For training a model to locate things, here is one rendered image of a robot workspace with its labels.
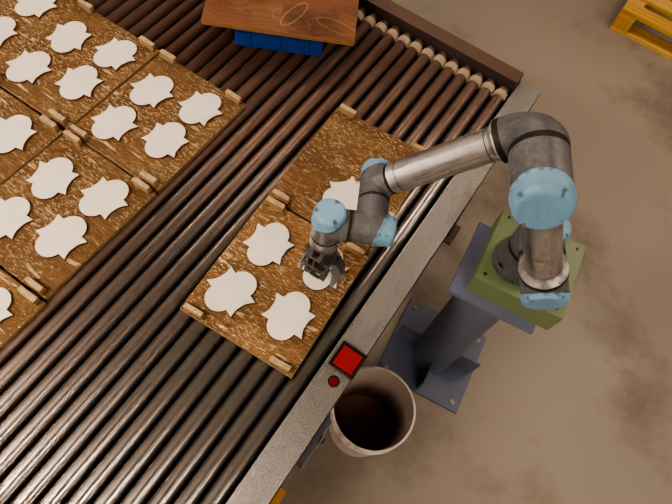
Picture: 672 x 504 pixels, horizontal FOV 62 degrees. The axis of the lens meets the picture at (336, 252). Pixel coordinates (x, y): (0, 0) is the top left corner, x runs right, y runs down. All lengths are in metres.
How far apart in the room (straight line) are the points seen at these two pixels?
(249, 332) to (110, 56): 1.04
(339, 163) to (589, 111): 2.13
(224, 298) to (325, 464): 1.06
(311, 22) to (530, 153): 1.09
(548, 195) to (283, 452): 0.86
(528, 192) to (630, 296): 2.04
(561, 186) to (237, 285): 0.87
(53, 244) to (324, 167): 0.79
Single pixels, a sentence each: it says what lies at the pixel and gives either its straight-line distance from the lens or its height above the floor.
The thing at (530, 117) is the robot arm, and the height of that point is 1.55.
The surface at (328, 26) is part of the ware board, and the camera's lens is 1.99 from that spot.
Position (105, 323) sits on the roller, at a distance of 1.59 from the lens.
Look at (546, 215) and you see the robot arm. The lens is 1.11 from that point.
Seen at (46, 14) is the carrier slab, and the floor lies 0.94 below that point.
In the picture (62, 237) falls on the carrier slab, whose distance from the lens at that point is 1.69.
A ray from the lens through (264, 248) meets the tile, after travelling 1.58.
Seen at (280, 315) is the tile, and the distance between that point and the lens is 1.50.
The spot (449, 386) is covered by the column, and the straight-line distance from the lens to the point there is 2.52.
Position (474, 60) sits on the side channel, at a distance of 2.14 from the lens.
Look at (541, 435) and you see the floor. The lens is 2.64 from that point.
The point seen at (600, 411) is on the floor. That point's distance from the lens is 2.78.
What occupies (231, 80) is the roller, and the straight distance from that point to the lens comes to 1.97.
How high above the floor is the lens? 2.36
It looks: 63 degrees down
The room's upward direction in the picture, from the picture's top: 13 degrees clockwise
